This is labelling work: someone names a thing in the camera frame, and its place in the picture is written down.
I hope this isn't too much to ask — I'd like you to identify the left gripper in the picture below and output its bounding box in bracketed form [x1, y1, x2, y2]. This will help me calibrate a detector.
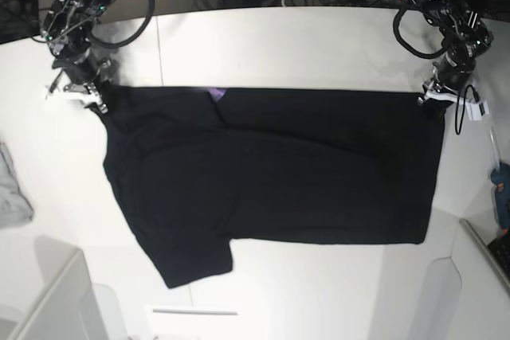
[418, 55, 477, 118]

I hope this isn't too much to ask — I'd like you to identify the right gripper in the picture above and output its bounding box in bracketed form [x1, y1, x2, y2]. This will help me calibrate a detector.
[45, 53, 124, 115]

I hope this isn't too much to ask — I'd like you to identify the black T-shirt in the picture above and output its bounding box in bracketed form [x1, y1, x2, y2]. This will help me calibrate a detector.
[100, 86, 445, 288]

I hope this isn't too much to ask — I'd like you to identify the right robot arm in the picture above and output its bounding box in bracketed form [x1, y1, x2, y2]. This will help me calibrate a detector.
[38, 0, 155, 114]

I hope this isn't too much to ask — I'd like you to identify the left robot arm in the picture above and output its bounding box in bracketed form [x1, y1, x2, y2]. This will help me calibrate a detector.
[393, 0, 493, 115]

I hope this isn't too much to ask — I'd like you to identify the blue glue gun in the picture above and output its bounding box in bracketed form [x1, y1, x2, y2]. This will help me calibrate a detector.
[488, 125, 509, 233]

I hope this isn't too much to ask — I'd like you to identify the grey cloth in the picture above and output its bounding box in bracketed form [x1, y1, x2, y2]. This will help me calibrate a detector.
[1, 143, 34, 229]

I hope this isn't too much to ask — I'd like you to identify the black keyboard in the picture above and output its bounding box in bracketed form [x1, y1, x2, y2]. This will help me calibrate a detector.
[488, 233, 510, 276]

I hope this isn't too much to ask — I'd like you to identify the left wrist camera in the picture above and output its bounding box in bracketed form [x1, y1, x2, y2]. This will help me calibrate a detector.
[465, 100, 490, 121]

